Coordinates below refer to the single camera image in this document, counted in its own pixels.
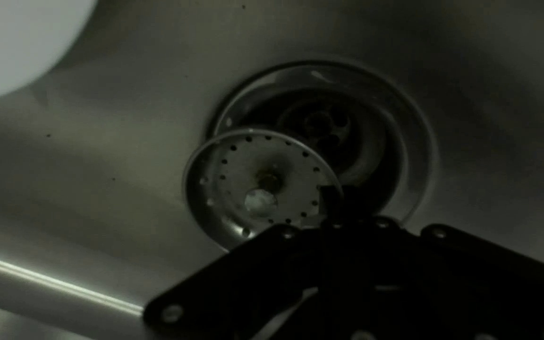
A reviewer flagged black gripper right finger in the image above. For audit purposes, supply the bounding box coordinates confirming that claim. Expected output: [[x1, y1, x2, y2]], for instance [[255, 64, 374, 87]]
[[348, 217, 544, 340]]

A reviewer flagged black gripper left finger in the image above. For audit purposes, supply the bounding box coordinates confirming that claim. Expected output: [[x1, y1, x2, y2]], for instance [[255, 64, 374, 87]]
[[142, 219, 359, 340]]

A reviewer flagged metal sink drain plug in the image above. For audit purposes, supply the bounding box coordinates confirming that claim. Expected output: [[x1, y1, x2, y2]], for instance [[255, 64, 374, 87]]
[[184, 128, 344, 249]]

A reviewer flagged stainless steel sink basin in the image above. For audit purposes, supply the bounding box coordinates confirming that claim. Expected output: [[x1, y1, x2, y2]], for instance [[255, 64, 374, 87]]
[[0, 0, 544, 340]]

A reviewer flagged sink drain opening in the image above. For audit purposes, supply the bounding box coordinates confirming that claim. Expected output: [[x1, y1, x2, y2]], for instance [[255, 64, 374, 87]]
[[206, 60, 435, 225]]

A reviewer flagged white round plate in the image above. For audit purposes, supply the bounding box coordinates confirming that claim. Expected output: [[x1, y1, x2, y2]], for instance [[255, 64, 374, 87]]
[[0, 0, 99, 96]]

